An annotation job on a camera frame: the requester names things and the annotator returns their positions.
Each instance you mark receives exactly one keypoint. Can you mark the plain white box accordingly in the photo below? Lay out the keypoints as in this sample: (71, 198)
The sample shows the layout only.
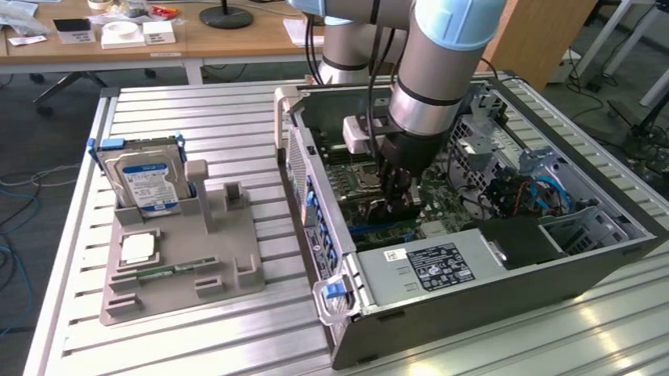
(159, 35)

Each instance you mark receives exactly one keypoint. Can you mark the graphics card with metal bracket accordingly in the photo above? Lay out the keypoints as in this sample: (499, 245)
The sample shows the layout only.
(374, 213)

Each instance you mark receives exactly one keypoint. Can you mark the black chair base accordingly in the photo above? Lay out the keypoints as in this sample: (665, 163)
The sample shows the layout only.
(63, 87)

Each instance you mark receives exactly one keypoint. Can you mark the white box with black top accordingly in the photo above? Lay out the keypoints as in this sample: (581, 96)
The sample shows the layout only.
(75, 35)

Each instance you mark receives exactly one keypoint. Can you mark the metal CPU socket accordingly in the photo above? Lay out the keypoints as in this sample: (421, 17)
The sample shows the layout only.
(363, 176)

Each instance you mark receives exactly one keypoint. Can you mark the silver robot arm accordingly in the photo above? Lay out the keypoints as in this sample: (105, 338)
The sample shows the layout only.
(434, 58)

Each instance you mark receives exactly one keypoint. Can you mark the blue case latch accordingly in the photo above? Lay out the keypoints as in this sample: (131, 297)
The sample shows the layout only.
(331, 291)

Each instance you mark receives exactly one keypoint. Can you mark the wooden cabinet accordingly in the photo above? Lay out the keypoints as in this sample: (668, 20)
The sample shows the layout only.
(538, 47)

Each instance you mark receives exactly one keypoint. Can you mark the white table frame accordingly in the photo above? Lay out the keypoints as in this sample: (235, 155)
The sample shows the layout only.
(630, 35)

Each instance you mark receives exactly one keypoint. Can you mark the red packet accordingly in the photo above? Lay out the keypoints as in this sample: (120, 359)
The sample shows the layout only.
(164, 12)

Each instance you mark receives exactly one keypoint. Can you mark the green RAM stick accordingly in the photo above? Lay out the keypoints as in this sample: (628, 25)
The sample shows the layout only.
(162, 270)

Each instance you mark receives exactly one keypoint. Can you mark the black open PC case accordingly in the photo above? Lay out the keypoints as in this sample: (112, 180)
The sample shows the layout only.
(470, 321)

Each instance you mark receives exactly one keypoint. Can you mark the hard disk with blue bracket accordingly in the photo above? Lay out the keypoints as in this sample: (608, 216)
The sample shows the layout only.
(145, 184)

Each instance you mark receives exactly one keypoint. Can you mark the white label card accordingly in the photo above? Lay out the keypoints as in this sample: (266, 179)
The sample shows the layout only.
(25, 40)

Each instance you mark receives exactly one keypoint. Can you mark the metal drive cage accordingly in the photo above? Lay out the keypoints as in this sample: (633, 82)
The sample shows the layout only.
(481, 152)

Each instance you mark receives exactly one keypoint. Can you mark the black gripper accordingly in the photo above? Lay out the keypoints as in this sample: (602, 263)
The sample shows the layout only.
(407, 156)

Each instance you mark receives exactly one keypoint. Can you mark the grey parts rack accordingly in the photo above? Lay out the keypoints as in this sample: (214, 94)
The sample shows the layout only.
(183, 243)

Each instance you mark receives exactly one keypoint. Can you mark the dark grey bundle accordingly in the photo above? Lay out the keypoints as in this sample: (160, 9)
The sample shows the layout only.
(131, 9)

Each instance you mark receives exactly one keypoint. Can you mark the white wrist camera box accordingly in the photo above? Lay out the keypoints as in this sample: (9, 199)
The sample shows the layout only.
(360, 137)

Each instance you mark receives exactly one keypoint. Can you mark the blue expansion slot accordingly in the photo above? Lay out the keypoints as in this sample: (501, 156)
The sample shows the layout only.
(358, 227)

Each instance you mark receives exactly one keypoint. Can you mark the wooden desk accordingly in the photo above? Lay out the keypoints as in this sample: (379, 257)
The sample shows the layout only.
(68, 53)

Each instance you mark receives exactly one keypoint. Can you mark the grey power supply unit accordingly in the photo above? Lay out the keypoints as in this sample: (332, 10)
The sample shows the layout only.
(386, 282)

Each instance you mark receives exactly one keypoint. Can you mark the green motherboard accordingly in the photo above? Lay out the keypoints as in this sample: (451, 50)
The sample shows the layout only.
(443, 196)

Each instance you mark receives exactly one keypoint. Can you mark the white paper stack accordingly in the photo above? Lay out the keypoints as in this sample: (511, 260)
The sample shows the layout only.
(295, 33)

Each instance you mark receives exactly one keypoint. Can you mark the silver CPU chip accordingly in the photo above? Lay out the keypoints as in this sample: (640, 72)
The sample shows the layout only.
(137, 250)

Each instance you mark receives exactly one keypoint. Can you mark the silver finned heat sink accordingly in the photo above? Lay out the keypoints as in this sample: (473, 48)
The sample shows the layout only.
(434, 230)

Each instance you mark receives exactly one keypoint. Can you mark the beige tape roll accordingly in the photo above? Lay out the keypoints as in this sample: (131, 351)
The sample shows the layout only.
(97, 4)

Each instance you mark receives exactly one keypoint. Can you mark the clear plastic bag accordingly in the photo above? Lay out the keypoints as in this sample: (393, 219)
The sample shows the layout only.
(20, 21)

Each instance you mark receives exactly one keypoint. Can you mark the black round lamp base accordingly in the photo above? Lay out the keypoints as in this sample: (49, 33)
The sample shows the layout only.
(224, 19)

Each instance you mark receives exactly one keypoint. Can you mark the metal disk bay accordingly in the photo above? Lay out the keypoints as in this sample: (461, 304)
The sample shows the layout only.
(601, 231)

